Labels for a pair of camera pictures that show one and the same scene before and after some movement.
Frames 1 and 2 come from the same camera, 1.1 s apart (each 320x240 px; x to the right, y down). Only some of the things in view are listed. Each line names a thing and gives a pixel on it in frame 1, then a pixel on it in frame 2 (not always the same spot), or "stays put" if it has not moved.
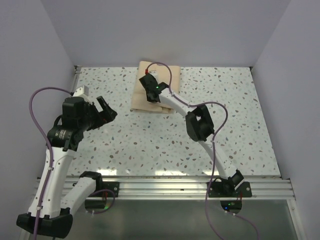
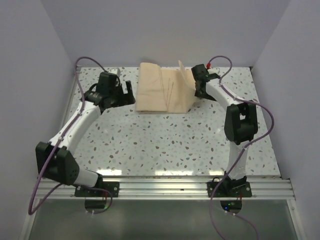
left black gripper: (108, 114) to (128, 98)
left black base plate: (113, 186) stays put
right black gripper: (149, 99) to (204, 95)
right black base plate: (225, 188) stays put
